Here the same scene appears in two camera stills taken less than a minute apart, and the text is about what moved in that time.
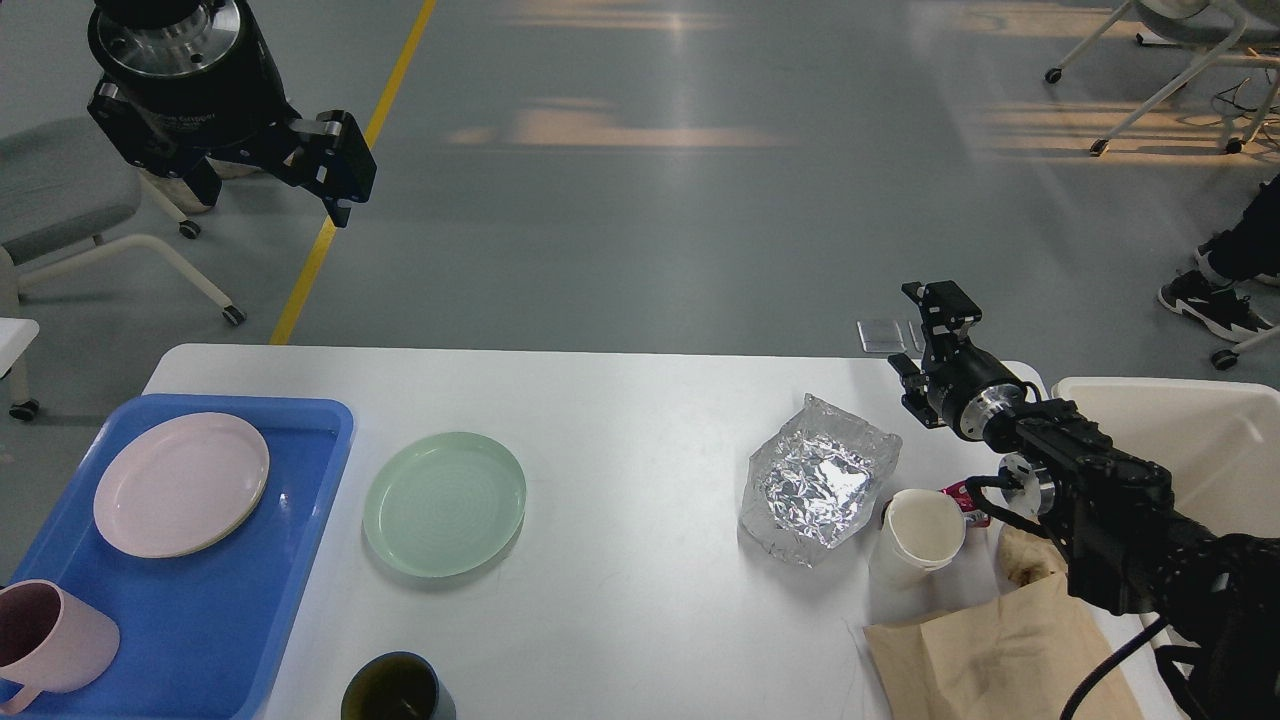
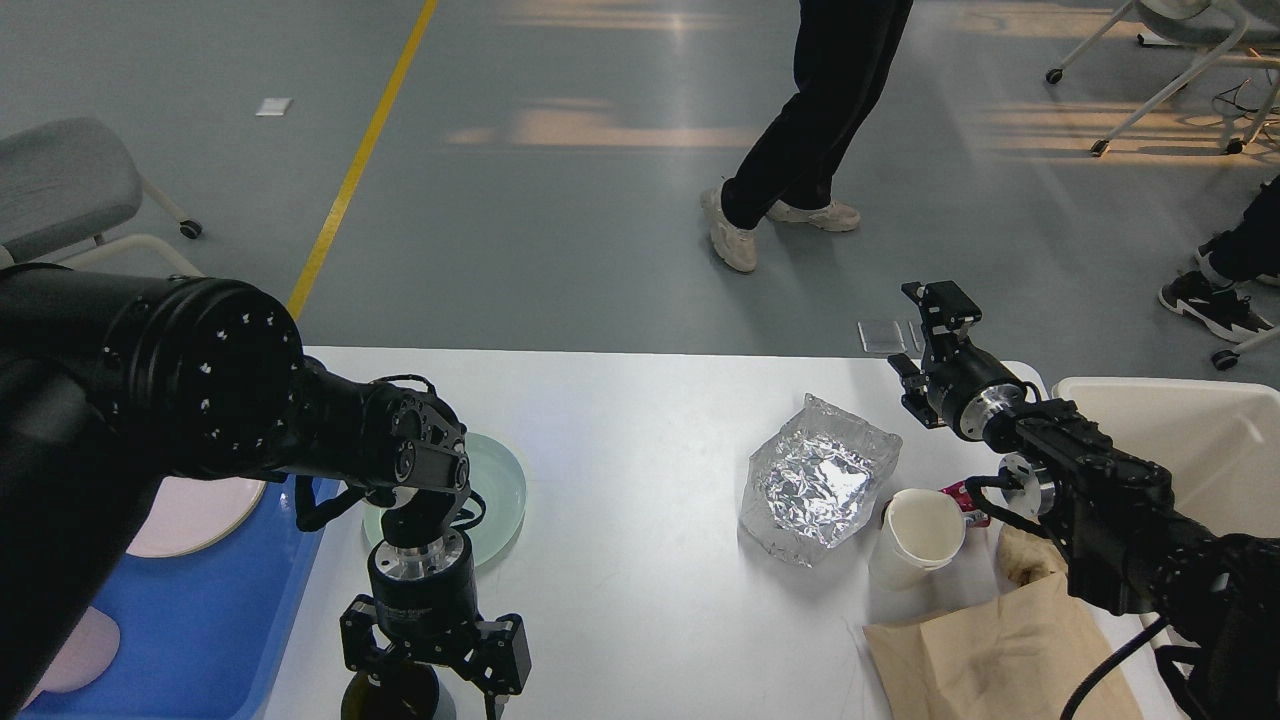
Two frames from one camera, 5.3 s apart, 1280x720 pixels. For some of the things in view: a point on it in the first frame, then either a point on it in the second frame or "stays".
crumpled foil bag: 805,491 stays
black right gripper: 966,384 stays
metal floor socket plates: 892,336 stays
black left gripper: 183,79 → 425,599
